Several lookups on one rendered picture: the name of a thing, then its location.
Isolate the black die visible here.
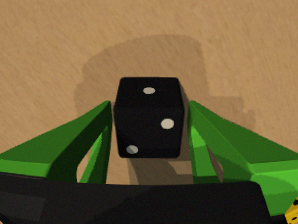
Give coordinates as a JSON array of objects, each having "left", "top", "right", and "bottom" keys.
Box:
[{"left": 114, "top": 77, "right": 185, "bottom": 158}]

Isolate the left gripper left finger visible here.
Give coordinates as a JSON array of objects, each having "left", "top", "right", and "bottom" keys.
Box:
[{"left": 0, "top": 101, "right": 113, "bottom": 184}]

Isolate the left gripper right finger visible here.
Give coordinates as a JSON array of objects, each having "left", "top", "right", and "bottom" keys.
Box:
[{"left": 187, "top": 101, "right": 298, "bottom": 216}]

